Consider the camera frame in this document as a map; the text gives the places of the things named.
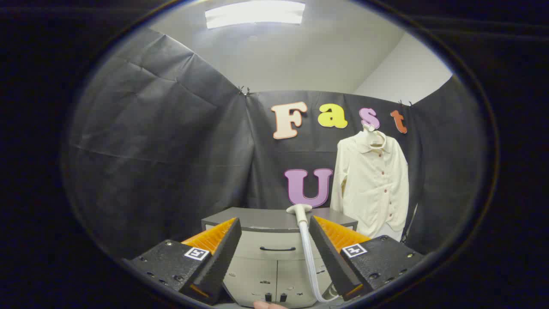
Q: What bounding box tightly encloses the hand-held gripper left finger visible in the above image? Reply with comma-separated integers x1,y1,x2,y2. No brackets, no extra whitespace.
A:
122,217,242,306

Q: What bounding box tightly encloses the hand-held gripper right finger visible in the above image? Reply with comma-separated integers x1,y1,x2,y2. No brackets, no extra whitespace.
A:
309,215,425,301

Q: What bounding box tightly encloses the cream garment steamer head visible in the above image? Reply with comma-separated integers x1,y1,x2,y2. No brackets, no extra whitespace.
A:
286,204,313,228

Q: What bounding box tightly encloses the cream button-up shirt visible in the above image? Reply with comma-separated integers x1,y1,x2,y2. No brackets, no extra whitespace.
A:
329,129,410,239

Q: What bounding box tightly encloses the white garment ironing form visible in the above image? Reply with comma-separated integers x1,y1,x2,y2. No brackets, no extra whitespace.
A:
375,222,404,242

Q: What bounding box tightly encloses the white clothes hanger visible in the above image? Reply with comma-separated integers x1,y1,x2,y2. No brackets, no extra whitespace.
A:
362,122,386,148

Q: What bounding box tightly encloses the grey cabinet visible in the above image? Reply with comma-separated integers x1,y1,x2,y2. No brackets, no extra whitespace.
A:
201,207,359,309

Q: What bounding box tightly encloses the black backdrop cloth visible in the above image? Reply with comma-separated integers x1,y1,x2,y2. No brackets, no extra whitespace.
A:
62,28,487,258

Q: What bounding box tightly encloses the ceiling light panel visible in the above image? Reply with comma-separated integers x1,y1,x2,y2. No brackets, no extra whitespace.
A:
205,0,306,30

